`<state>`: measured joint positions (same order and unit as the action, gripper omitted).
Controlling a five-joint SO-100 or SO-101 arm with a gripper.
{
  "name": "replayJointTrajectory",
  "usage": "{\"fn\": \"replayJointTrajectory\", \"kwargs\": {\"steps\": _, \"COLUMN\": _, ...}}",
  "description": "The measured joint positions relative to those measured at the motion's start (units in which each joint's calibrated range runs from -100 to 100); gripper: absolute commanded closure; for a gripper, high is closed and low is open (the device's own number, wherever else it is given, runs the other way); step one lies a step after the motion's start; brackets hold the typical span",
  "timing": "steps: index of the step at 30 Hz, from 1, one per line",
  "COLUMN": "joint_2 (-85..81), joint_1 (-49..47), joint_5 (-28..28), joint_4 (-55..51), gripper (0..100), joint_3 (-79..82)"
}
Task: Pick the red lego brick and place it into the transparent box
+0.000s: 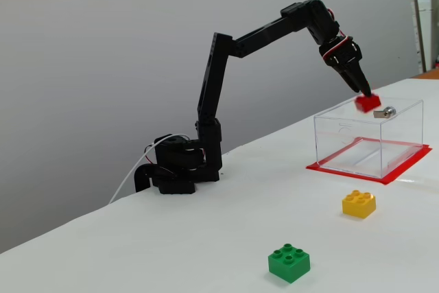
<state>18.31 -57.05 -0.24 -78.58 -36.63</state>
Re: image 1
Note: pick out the transparent plastic box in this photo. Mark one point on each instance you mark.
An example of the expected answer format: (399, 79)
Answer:
(350, 149)

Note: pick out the grey metal shelf post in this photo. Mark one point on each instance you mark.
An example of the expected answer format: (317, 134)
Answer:
(417, 15)

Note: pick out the green lego brick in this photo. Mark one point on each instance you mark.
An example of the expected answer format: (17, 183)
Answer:
(288, 265)

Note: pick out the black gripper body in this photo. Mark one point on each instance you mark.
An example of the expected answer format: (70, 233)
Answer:
(347, 60)

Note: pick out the red lego brick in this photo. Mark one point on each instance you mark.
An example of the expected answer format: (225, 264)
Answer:
(368, 103)

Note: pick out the yellow lego brick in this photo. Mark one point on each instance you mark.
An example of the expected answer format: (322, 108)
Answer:
(359, 205)

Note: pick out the small red object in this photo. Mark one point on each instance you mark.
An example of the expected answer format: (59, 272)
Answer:
(437, 63)

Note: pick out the black robot base with clamp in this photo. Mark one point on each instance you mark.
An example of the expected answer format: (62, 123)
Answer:
(175, 169)

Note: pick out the white cabinet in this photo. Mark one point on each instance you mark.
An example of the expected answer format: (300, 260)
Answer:
(425, 25)

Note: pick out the wooden table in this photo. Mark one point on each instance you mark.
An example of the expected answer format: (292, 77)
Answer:
(428, 74)

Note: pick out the red tape frame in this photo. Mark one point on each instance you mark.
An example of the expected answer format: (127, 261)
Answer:
(398, 174)

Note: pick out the silver metal box lock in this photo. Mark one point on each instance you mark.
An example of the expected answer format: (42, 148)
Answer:
(388, 112)

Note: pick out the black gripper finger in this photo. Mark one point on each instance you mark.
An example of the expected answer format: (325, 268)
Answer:
(346, 76)
(360, 77)

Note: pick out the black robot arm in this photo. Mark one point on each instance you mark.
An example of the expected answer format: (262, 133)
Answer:
(212, 77)

